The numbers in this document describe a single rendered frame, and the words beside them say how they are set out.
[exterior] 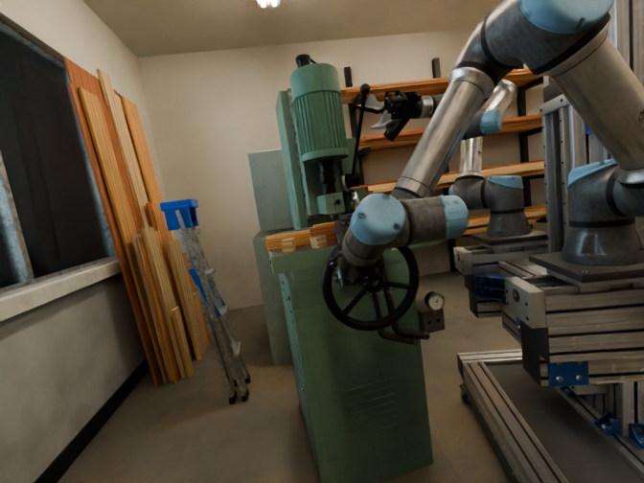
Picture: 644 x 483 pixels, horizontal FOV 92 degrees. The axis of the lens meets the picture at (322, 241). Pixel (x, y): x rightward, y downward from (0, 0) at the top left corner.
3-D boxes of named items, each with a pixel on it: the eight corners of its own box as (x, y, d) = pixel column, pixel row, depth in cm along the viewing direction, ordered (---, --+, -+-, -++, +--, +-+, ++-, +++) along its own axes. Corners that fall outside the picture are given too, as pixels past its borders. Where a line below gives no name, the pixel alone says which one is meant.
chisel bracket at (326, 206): (327, 218, 113) (324, 195, 112) (319, 218, 127) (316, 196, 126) (347, 216, 115) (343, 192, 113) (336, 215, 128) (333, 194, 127)
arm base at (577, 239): (611, 249, 82) (610, 212, 81) (666, 261, 67) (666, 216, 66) (549, 255, 84) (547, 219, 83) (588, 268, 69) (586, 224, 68)
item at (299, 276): (294, 284, 101) (292, 271, 101) (287, 271, 122) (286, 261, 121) (406, 262, 109) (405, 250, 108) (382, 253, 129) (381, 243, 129)
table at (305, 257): (275, 282, 90) (271, 262, 89) (269, 264, 120) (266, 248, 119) (459, 246, 102) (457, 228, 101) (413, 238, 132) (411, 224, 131)
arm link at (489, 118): (527, 97, 129) (499, 141, 100) (497, 105, 137) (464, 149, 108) (523, 68, 125) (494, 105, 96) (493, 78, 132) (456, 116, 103)
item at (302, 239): (266, 250, 114) (264, 240, 113) (266, 250, 116) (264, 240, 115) (431, 222, 127) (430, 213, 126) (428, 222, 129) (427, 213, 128)
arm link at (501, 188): (520, 209, 115) (518, 172, 113) (481, 212, 124) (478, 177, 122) (527, 205, 123) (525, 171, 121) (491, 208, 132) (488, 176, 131)
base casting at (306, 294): (291, 311, 102) (287, 285, 101) (278, 275, 158) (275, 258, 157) (416, 285, 111) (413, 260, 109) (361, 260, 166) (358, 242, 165)
